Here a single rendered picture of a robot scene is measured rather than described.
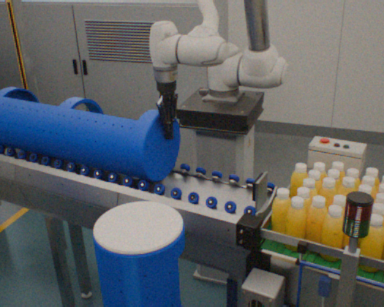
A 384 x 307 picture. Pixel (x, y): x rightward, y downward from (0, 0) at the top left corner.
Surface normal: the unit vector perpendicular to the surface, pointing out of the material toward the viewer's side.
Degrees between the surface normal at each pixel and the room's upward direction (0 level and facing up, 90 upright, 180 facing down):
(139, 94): 90
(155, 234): 0
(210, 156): 90
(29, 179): 71
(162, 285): 90
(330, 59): 90
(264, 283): 0
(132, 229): 0
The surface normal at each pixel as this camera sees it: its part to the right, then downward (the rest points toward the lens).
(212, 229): -0.46, 0.07
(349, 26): -0.36, 0.41
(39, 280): -0.04, -0.90
